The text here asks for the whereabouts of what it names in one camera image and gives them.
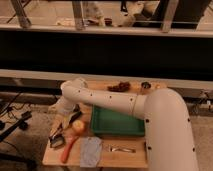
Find black handled brush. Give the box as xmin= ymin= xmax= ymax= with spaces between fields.
xmin=49 ymin=105 xmax=82 ymax=148

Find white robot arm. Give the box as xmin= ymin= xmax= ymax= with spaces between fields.
xmin=56 ymin=78 xmax=199 ymax=171

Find apple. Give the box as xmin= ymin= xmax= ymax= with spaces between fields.
xmin=72 ymin=120 xmax=86 ymax=135

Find orange carrot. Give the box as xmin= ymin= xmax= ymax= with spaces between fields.
xmin=60 ymin=136 xmax=78 ymax=163

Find grey folded cloth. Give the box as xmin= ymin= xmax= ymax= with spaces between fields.
xmin=80 ymin=137 xmax=102 ymax=168

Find green plastic tray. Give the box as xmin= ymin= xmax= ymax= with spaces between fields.
xmin=90 ymin=106 xmax=145 ymax=136

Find silver fork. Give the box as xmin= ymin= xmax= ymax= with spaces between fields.
xmin=107 ymin=145 xmax=136 ymax=153

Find bunch of dark grapes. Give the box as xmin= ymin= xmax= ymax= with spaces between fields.
xmin=107 ymin=82 xmax=131 ymax=92

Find small metal cup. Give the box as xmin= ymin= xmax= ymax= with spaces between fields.
xmin=141 ymin=82 xmax=151 ymax=90

